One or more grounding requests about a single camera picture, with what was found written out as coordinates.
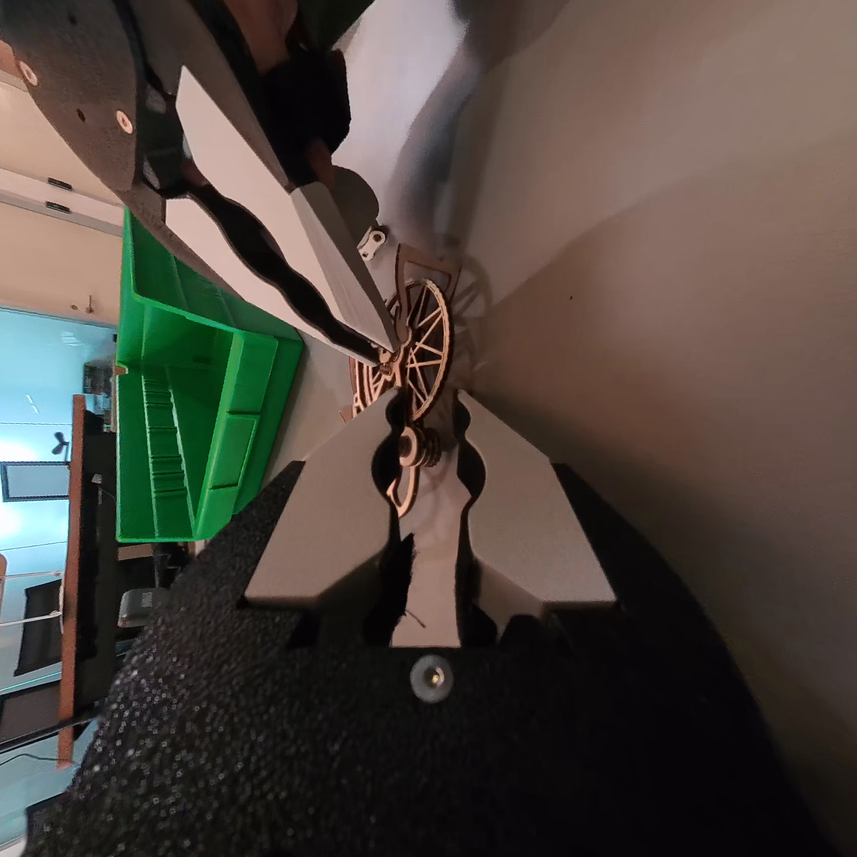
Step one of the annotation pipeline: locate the person's right hand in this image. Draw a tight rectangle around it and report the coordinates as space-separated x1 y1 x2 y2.
228 0 339 188

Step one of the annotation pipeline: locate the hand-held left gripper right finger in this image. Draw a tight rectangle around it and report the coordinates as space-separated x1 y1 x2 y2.
455 390 618 622

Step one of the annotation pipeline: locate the wooden bicycle model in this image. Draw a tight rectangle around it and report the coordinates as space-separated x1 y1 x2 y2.
338 224 464 520

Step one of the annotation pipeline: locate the computer monitor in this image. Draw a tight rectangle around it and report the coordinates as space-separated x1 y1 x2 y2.
0 461 72 501

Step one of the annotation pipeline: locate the green plastic bin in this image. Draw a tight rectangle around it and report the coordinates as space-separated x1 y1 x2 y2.
115 206 307 545

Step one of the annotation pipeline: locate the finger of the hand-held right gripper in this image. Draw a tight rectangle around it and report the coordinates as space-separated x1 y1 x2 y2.
174 64 397 354
164 193 377 367

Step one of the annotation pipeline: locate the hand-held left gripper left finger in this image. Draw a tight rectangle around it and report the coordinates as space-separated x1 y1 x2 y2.
243 388 411 613

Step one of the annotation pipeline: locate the grey desk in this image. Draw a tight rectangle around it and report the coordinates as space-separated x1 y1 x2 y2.
295 0 857 857

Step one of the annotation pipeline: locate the white door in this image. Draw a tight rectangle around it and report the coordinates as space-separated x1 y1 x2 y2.
0 201 126 310
0 63 128 202

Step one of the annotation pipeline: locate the wooden office table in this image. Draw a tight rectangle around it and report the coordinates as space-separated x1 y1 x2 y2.
57 394 121 771

